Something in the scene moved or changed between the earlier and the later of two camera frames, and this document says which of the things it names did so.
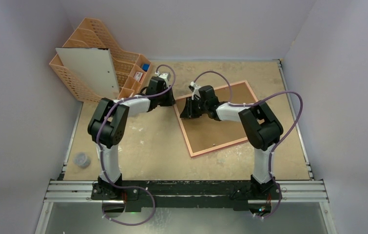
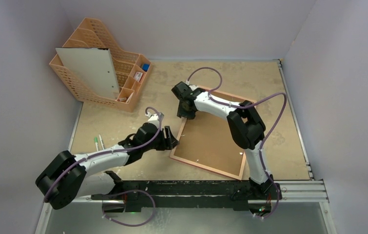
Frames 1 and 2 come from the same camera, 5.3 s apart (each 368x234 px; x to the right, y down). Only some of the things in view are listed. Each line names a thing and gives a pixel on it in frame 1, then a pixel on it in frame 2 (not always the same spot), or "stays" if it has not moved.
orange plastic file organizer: (130, 68) stays
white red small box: (138, 76) stays
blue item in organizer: (145, 67) stays
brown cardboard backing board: (239, 94) -> (208, 140)
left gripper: (169, 101) -> (167, 143)
